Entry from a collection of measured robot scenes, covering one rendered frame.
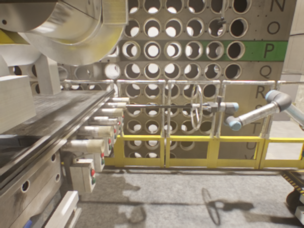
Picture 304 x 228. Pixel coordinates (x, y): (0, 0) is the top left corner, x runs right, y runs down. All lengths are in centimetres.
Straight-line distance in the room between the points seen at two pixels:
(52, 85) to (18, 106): 41
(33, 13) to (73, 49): 28
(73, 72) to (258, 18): 248
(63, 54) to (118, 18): 25
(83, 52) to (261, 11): 259
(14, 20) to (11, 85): 19
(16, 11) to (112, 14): 28
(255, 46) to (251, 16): 39
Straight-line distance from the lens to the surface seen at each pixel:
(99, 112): 138
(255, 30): 298
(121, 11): 68
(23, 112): 67
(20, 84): 67
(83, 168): 96
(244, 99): 303
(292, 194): 205
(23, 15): 52
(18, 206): 79
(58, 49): 78
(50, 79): 103
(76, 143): 92
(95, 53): 73
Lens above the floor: 128
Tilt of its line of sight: 19 degrees down
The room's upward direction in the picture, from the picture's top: straight up
